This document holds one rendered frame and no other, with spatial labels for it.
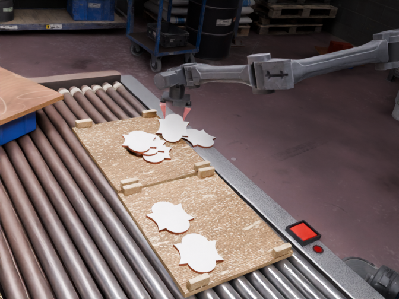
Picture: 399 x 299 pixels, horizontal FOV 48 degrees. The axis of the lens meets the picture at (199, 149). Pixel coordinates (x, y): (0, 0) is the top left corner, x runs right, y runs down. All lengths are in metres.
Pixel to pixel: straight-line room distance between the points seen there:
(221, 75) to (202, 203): 0.40
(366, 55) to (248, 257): 0.64
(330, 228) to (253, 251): 1.78
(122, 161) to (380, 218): 2.17
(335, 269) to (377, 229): 1.85
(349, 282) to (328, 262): 0.08
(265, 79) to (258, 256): 0.48
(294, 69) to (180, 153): 0.57
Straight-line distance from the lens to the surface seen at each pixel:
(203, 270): 1.15
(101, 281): 1.15
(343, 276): 1.31
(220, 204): 1.37
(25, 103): 1.62
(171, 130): 1.65
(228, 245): 1.24
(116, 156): 1.53
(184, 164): 1.52
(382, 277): 2.18
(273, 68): 1.20
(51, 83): 2.00
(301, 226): 1.39
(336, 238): 2.94
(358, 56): 1.30
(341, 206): 3.23
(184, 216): 1.29
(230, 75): 1.35
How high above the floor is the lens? 1.77
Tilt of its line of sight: 31 degrees down
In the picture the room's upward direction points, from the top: 10 degrees clockwise
